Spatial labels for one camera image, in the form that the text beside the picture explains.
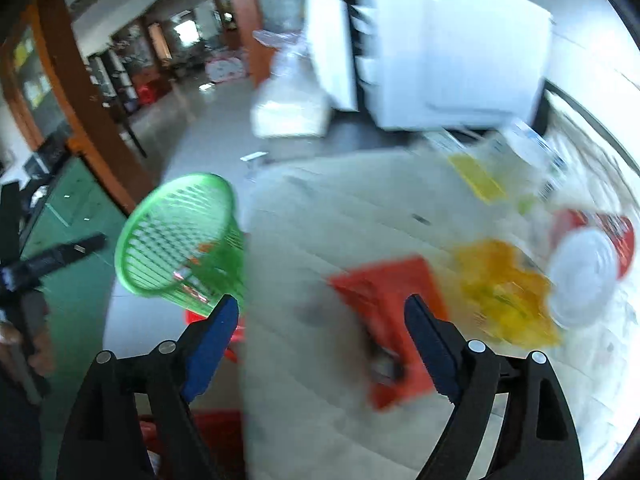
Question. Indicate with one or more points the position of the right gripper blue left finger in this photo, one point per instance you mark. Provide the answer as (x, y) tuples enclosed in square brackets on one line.
[(103, 438)]

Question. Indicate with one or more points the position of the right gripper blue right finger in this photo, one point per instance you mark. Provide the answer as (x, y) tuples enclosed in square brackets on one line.
[(537, 439)]

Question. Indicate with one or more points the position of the red wrapper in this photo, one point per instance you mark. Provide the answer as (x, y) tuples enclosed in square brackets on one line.
[(377, 294)]

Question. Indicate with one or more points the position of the yellow plastic wrapper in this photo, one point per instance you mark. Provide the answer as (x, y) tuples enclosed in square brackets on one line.
[(508, 298)]

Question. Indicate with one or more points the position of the clear bottle yellow label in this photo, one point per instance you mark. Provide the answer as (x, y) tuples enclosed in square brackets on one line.
[(512, 163)]

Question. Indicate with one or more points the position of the green lower drawer cabinet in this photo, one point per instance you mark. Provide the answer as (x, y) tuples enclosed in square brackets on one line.
[(81, 224)]

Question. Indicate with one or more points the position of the green plastic waste basket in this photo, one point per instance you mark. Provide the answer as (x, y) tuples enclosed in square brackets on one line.
[(183, 244)]

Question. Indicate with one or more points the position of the clear plastic round lid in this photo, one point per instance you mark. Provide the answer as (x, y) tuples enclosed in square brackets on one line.
[(583, 271)]

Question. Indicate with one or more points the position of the white quilted mat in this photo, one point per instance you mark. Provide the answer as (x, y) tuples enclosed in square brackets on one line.
[(306, 368)]

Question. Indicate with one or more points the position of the red printed paper cup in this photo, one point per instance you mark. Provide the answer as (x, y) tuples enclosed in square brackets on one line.
[(617, 227)]

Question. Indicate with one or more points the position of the polka dot play tent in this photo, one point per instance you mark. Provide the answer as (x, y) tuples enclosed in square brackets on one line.
[(226, 65)]

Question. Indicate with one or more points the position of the clear bag of rice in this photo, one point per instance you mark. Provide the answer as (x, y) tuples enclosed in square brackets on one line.
[(290, 103)]

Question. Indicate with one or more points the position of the white microwave oven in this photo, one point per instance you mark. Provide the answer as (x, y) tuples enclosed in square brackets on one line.
[(419, 64)]

